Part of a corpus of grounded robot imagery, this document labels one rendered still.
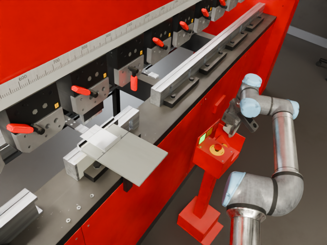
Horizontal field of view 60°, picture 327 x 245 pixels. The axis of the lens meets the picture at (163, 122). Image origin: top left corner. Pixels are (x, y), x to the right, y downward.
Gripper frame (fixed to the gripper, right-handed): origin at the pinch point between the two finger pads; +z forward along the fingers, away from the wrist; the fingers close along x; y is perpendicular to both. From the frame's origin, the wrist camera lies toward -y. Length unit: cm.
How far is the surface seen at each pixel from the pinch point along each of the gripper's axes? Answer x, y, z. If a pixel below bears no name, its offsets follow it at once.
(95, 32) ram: 55, 35, -58
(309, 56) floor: -305, 23, 85
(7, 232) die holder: 98, 26, -10
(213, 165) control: 15.4, -1.9, 8.1
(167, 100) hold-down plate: 10.1, 35.0, -5.9
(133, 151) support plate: 53, 17, -17
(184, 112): 7.9, 24.9, -3.3
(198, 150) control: 15.3, 8.2, 6.1
